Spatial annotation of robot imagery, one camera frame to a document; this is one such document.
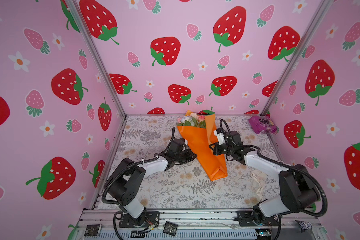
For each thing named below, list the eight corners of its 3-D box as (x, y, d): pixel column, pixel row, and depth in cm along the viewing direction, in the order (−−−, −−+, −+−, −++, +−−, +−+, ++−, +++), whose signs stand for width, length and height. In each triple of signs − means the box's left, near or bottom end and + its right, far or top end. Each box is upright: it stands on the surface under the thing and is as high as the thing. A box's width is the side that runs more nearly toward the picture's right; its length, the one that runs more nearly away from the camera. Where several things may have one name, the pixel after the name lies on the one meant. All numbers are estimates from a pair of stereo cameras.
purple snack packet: (253, 134, 112) (256, 128, 107) (248, 122, 120) (251, 116, 115) (274, 134, 112) (278, 128, 107) (268, 122, 120) (271, 116, 115)
